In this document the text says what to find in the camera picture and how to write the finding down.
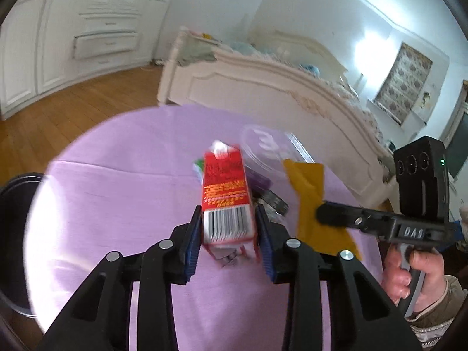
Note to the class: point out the yellow wrapper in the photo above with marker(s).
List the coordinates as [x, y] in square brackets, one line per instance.
[307, 180]

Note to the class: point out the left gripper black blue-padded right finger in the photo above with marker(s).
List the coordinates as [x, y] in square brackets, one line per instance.
[361, 315]

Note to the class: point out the black trash bin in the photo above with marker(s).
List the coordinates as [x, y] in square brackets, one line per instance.
[16, 199]

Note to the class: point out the purple tablecloth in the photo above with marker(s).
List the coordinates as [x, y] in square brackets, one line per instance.
[124, 186]

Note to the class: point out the purple wrapper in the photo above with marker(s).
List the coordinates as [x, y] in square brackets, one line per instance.
[257, 182]

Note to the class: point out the black camera module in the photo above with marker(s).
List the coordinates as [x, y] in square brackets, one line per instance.
[422, 176]

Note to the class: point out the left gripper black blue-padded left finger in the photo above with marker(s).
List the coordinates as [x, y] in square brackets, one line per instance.
[97, 316]

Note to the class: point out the white wardrobe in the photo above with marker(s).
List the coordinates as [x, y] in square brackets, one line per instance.
[47, 45]

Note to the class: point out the floral window curtain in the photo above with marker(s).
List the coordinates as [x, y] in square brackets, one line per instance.
[402, 86]

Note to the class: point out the white bed frame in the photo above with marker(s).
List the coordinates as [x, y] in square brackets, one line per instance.
[326, 116]

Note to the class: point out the beige patterned sleeve forearm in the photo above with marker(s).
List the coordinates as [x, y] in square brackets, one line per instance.
[431, 324]

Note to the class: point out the red carton box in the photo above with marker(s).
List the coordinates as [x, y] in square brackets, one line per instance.
[229, 231]

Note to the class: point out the green cloth on bed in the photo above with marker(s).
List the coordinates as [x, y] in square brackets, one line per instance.
[195, 51]

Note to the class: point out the green packet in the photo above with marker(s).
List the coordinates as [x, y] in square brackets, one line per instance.
[198, 166]

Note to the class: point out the blue blanket on bed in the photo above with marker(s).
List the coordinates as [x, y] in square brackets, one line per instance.
[249, 50]

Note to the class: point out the clear plastic lid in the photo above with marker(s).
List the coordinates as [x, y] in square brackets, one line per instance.
[264, 150]

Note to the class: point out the right hand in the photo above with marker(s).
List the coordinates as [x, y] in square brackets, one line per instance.
[396, 281]

